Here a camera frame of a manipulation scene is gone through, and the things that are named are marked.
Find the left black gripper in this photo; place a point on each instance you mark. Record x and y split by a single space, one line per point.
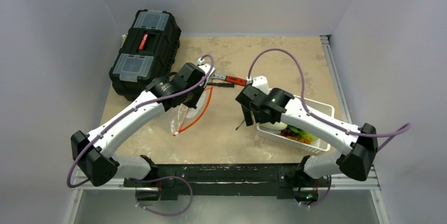
193 103

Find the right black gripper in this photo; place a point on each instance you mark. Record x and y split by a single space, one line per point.
247 111

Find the dark red grape bunch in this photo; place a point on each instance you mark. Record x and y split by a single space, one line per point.
288 133

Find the clear orange-zip bag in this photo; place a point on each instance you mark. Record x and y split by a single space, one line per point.
182 118

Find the white radish with leaves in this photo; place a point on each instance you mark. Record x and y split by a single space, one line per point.
277 126

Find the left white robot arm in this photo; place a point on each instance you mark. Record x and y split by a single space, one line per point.
95 152

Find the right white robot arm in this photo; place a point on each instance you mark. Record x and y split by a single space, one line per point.
356 146

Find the black plastic toolbox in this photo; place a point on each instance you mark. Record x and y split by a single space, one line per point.
148 51

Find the green lettuce leaf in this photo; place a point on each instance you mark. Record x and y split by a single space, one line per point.
302 134

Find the white plastic basket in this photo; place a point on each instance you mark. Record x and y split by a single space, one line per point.
296 116

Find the black yellow-handled screwdriver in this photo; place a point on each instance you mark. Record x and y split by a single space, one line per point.
240 124

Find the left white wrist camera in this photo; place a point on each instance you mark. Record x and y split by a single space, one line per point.
209 71

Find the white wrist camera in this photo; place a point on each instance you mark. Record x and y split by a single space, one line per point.
261 83
209 71

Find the black T-handle tool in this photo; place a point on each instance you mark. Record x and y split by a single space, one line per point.
231 85

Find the red-handled adjustable wrench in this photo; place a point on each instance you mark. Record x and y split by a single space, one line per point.
229 79

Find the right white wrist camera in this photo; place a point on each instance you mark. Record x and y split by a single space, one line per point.
261 83

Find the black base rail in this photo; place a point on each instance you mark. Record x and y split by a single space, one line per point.
280 180

